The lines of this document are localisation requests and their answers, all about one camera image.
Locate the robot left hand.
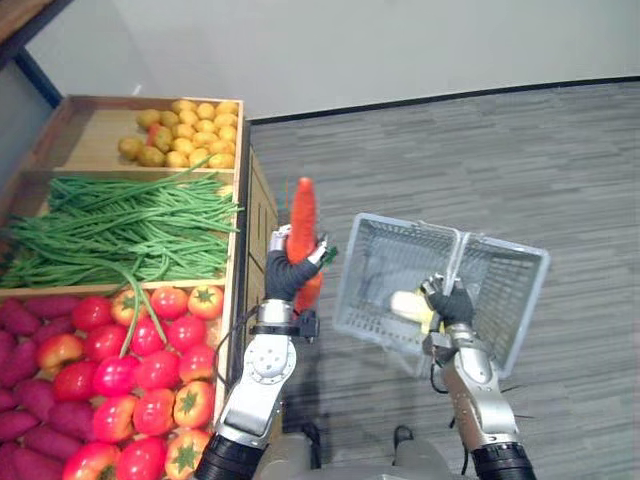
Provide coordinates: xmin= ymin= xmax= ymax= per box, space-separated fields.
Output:
xmin=259 ymin=225 xmax=340 ymax=325

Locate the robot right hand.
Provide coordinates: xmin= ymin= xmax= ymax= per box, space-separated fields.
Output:
xmin=419 ymin=273 xmax=476 ymax=329

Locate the grey plastic shopping basket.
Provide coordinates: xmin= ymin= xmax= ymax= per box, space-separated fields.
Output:
xmin=332 ymin=212 xmax=551 ymax=380

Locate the long orange carrot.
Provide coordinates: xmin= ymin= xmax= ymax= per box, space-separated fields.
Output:
xmin=284 ymin=177 xmax=324 ymax=314

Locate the pale yellow corn cob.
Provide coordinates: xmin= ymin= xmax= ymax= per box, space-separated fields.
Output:
xmin=389 ymin=288 xmax=446 ymax=335

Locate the orange tomato with green calyx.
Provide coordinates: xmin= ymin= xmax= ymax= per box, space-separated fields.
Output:
xmin=110 ymin=288 xmax=151 ymax=326
xmin=187 ymin=284 xmax=225 ymax=321
xmin=172 ymin=380 xmax=216 ymax=429
xmin=163 ymin=428 xmax=212 ymax=480

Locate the long curved green bean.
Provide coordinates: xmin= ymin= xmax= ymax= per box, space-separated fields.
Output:
xmin=139 ymin=287 xmax=170 ymax=347
xmin=99 ymin=263 xmax=144 ymax=359

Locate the robot grey body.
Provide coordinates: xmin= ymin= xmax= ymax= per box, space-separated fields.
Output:
xmin=259 ymin=423 xmax=476 ymax=480

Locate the pile of green beans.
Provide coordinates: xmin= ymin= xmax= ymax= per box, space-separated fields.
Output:
xmin=0 ymin=167 xmax=245 ymax=290

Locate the black baseboard strip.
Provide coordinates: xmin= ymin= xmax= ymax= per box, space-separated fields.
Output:
xmin=247 ymin=74 xmax=640 ymax=126

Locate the orange red tomato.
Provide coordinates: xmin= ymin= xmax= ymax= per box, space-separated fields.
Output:
xmin=35 ymin=333 xmax=85 ymax=371

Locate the wooden produce stand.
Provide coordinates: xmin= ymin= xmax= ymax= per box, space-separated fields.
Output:
xmin=0 ymin=94 xmax=279 ymax=437

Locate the wooden shelf board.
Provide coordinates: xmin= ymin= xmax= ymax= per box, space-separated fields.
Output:
xmin=0 ymin=0 xmax=76 ymax=69

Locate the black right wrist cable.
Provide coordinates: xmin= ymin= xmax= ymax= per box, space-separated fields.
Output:
xmin=428 ymin=360 xmax=450 ymax=397

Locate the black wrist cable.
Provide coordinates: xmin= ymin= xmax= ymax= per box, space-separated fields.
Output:
xmin=213 ymin=304 xmax=262 ymax=401
xmin=428 ymin=360 xmax=450 ymax=397

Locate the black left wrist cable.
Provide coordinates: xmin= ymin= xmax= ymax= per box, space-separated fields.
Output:
xmin=213 ymin=304 xmax=262 ymax=401

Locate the dark metal shelf post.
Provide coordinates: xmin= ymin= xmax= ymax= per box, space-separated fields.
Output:
xmin=13 ymin=49 xmax=65 ymax=110

